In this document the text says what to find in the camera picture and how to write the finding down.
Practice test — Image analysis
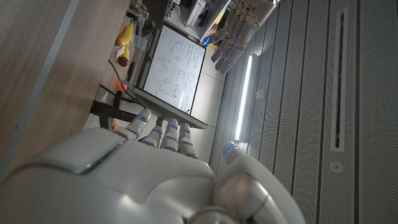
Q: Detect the ceiling light strip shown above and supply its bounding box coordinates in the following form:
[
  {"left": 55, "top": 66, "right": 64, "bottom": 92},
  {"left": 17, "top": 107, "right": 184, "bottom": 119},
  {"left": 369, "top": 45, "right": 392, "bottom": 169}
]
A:
[{"left": 234, "top": 55, "right": 253, "bottom": 141}]

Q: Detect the small red white box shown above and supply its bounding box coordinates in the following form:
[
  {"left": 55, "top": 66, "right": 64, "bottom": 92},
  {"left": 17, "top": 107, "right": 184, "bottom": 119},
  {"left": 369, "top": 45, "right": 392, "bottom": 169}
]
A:
[{"left": 113, "top": 45, "right": 126, "bottom": 59}]

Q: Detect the white shelf cabinet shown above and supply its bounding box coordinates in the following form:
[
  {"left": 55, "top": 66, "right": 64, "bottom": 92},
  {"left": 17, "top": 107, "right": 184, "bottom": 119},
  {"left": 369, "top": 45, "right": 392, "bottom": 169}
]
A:
[{"left": 163, "top": 0, "right": 233, "bottom": 43}]

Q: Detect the ceiling air slot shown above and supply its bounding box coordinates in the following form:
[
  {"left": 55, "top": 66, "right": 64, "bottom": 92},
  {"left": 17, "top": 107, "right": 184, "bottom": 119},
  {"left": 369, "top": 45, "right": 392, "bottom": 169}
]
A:
[{"left": 330, "top": 6, "right": 349, "bottom": 153}]

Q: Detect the round ceiling sprinkler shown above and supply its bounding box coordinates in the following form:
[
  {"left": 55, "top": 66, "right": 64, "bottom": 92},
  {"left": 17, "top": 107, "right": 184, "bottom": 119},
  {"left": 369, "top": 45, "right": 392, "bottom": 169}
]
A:
[{"left": 329, "top": 161, "right": 345, "bottom": 174}]

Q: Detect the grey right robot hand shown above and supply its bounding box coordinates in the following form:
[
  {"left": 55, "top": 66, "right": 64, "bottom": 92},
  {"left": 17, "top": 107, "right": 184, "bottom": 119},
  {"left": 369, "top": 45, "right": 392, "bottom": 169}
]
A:
[{"left": 0, "top": 108, "right": 307, "bottom": 224}]

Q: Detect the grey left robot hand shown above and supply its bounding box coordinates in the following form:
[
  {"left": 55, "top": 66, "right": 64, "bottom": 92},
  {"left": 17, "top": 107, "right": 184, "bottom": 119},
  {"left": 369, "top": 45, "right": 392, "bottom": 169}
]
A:
[{"left": 203, "top": 0, "right": 278, "bottom": 76}]

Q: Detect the large yellow banana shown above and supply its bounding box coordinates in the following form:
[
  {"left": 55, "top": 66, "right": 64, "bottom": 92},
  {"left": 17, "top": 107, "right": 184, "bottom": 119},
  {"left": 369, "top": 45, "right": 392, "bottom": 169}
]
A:
[{"left": 115, "top": 20, "right": 134, "bottom": 47}]

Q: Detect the whiteboard with writing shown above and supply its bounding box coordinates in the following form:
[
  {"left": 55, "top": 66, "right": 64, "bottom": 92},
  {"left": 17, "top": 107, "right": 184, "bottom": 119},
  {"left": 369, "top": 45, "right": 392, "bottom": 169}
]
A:
[{"left": 142, "top": 24, "right": 206, "bottom": 113}]

